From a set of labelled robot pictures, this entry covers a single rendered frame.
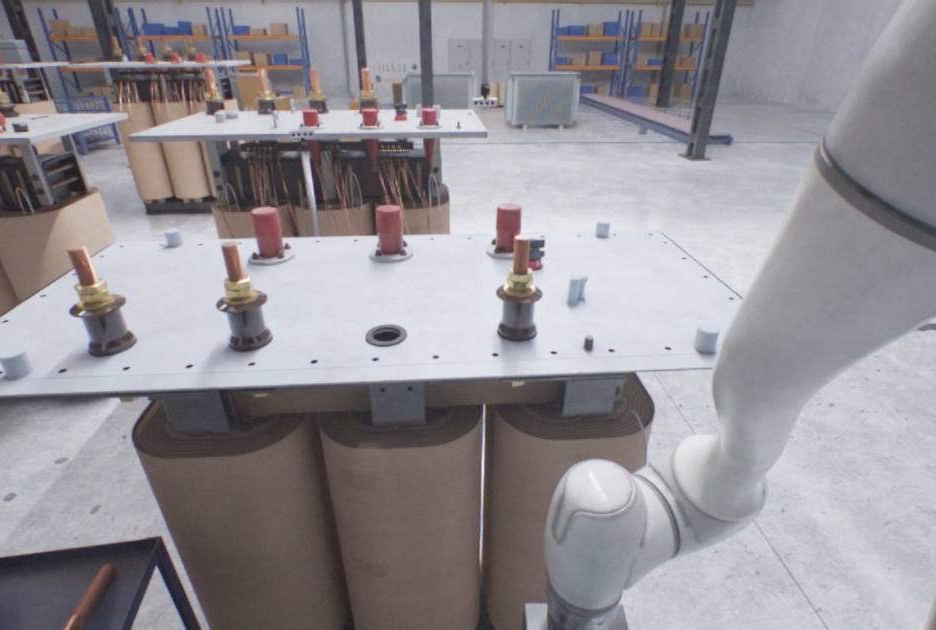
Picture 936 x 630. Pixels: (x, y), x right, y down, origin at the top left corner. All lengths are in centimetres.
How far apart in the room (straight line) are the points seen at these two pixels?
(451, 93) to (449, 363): 1212
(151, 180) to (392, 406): 626
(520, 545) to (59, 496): 232
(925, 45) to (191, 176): 693
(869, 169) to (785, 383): 13
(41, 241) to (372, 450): 246
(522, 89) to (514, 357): 1227
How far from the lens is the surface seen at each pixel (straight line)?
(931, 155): 26
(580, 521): 56
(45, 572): 154
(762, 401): 37
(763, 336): 33
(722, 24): 1047
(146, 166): 720
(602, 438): 127
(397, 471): 126
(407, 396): 116
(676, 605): 237
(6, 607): 152
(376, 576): 157
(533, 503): 139
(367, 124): 252
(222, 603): 173
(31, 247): 335
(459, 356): 98
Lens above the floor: 189
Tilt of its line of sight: 28 degrees down
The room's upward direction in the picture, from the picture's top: straight up
